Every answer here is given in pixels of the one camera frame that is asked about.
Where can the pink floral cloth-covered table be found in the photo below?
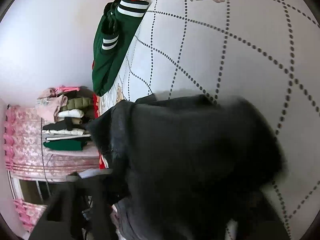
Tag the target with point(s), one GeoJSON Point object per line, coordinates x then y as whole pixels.
{"type": "Point", "coordinates": [25, 135]}

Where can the black leather jacket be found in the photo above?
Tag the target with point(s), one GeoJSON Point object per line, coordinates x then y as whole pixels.
{"type": "Point", "coordinates": [187, 142]}

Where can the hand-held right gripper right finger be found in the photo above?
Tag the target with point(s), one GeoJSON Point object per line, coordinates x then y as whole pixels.
{"type": "Point", "coordinates": [262, 220]}

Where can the bright pink garment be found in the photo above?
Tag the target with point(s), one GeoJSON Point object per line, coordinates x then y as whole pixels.
{"type": "Point", "coordinates": [67, 89]}

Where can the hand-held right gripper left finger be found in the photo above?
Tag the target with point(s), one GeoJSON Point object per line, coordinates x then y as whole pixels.
{"type": "Point", "coordinates": [62, 212]}

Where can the white diamond-pattern cloth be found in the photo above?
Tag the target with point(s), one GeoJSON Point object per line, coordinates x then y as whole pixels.
{"type": "Point", "coordinates": [225, 55]}

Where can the green white-striped garment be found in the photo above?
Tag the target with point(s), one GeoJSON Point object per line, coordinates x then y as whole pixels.
{"type": "Point", "coordinates": [107, 62]}

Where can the stack of folded clothes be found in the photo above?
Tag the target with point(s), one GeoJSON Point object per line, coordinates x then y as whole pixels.
{"type": "Point", "coordinates": [70, 113]}

